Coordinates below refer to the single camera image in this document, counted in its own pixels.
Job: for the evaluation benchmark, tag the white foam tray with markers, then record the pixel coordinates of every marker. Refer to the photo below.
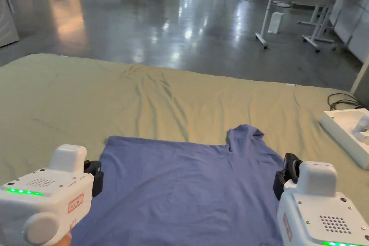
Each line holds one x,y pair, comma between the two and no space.
343,136

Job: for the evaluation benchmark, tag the person's left hand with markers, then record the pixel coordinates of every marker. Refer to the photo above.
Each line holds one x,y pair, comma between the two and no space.
65,240

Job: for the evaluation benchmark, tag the bed with beige sheet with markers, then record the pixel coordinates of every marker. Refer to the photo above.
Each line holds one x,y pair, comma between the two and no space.
86,102

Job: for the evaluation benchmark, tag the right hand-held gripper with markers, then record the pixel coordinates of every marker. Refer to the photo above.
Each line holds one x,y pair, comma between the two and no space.
314,200

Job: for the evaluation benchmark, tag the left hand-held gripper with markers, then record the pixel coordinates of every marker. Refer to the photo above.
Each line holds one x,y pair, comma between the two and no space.
43,197

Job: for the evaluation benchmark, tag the blue shirt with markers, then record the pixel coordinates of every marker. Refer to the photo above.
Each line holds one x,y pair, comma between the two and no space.
178,188

